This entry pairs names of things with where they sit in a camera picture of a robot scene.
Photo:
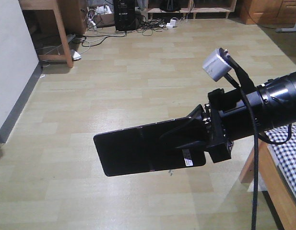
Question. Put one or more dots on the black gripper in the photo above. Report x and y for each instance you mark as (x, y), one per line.
(230, 120)

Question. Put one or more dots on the black smartphone pink frame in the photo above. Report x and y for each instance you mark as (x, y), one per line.
(138, 150)

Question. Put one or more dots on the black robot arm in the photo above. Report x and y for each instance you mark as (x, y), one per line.
(270, 105)

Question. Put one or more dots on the wooden desk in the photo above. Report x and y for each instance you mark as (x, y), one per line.
(59, 17)

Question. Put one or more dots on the checkered quilt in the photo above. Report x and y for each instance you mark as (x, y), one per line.
(285, 158)

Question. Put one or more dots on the white floor adapter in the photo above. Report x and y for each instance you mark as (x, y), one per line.
(171, 23)

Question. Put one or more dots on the wooden low shelf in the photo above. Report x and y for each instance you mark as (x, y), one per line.
(194, 7)

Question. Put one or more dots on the black backpack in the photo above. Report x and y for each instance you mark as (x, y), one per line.
(170, 5)

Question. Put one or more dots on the black computer tower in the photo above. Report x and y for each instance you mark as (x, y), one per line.
(124, 15)

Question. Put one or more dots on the white power strip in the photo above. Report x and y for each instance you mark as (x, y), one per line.
(75, 55)

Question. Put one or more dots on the cardboard box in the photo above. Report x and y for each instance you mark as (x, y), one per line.
(100, 16)

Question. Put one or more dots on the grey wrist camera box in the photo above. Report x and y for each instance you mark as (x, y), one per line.
(215, 65)

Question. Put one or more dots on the wooden bed frame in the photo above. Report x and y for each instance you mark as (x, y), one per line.
(277, 187)

